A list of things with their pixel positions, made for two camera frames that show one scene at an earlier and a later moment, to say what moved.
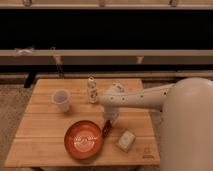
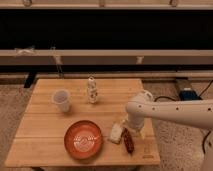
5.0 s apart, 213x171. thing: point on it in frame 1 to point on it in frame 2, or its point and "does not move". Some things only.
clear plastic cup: x=62 y=98 does not move
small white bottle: x=92 y=90 does not move
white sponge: x=125 y=140 to x=115 y=133
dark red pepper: x=107 y=130 to x=128 y=141
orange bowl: x=82 y=139 does not move
